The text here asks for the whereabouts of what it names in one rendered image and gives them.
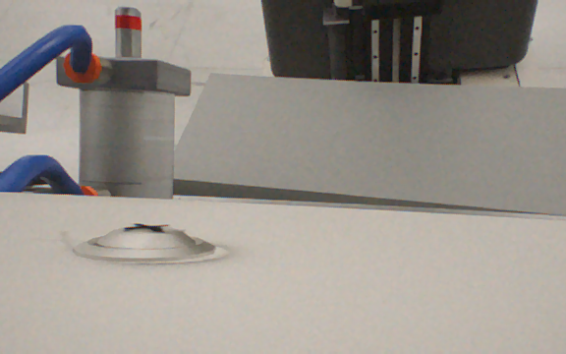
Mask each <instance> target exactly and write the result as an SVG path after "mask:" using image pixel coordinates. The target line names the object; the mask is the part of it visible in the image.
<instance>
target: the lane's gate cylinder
mask: <svg viewBox="0 0 566 354"><path fill-rule="evenodd" d="M114 30H115V37H116V40H115V57H140V58H142V37H141V34H142V12H141V11H139V9H138V8H134V7H118V8H117V9H115V19H114Z"/></svg>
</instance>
